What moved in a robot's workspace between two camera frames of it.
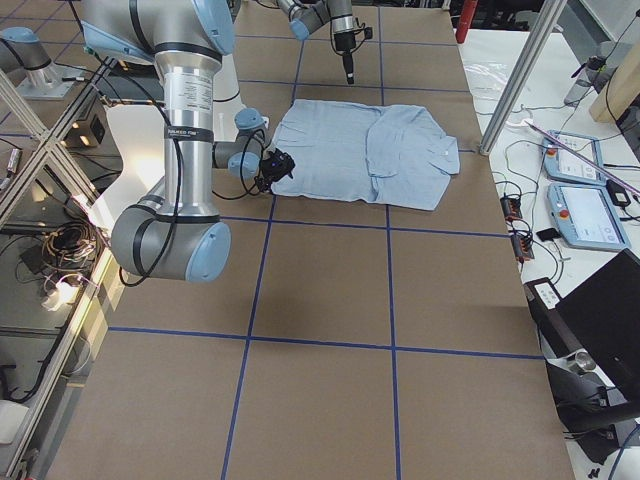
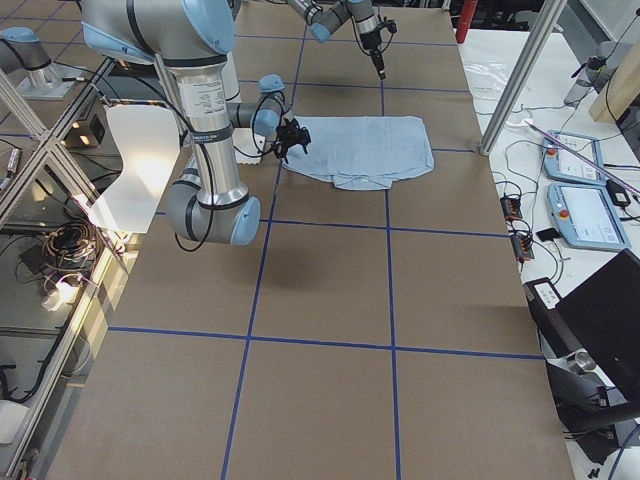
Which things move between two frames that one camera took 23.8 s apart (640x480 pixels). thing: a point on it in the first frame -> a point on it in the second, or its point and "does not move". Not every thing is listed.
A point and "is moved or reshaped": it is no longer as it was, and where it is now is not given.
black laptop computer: [600, 315] does not move
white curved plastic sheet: [139, 133] does not move
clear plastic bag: [487, 79] does not move
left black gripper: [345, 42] -> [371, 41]
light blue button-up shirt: [364, 153] is moved or reshaped
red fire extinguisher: [466, 14] does not move
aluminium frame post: [546, 16] does not move
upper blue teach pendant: [561, 163] does not move
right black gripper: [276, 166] -> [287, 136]
